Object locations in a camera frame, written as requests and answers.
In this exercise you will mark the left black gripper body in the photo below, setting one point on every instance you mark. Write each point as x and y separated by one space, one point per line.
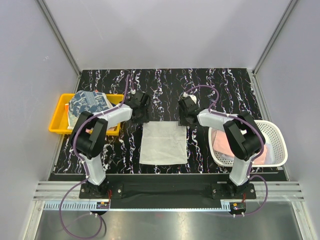
143 116

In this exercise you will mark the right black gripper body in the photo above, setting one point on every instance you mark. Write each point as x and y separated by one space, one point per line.
183 120

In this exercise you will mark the cream white towel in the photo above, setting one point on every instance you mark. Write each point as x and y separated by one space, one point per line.
163 143

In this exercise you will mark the blue patterned white towel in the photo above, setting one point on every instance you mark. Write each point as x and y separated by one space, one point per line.
89 101

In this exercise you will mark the pink towel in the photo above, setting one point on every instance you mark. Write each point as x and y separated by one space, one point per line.
220 144

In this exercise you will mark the light blue towel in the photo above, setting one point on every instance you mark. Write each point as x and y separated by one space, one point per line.
269 156

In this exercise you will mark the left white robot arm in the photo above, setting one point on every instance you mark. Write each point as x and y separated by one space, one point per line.
89 133

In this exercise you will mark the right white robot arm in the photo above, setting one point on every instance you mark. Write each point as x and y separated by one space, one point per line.
244 138

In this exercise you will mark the yellow plastic tray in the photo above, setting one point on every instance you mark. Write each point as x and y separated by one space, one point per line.
59 122

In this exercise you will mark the white perforated plastic basket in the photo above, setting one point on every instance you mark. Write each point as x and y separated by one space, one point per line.
272 135

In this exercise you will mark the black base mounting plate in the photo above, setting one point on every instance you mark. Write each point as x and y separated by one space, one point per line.
166 191

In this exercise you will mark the slotted cable duct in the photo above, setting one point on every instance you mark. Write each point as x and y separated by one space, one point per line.
77 205

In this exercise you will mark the left aluminium frame post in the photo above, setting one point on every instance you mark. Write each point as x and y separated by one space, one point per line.
58 35

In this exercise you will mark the aluminium frame post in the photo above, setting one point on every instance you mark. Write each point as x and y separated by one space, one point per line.
278 29
58 35

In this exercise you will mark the right aluminium frame post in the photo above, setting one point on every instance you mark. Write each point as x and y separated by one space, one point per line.
278 29

